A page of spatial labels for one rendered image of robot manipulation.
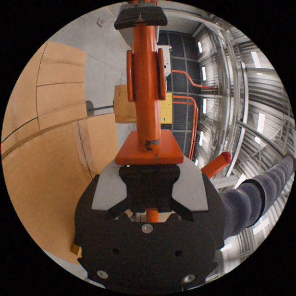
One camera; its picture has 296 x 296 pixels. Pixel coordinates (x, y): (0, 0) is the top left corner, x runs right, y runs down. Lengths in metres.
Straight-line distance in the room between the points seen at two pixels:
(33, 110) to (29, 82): 0.20
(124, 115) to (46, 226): 1.51
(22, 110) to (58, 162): 0.57
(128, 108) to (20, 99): 1.39
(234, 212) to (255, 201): 0.11
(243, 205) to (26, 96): 1.03
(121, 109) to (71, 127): 1.41
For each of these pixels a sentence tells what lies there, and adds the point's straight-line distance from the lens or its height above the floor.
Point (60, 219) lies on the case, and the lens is 0.18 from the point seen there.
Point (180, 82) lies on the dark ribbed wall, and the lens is 11.05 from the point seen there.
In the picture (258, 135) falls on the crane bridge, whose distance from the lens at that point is 2.03.
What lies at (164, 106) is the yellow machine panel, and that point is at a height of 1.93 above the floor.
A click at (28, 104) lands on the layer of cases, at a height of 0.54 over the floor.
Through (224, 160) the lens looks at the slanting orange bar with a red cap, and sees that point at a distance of 0.16.
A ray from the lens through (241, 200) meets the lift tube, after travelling 0.36.
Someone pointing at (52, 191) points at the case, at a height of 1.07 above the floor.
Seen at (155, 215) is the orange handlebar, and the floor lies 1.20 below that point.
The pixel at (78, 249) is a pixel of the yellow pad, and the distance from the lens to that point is 0.20.
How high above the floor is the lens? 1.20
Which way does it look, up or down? 3 degrees down
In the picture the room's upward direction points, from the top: 89 degrees clockwise
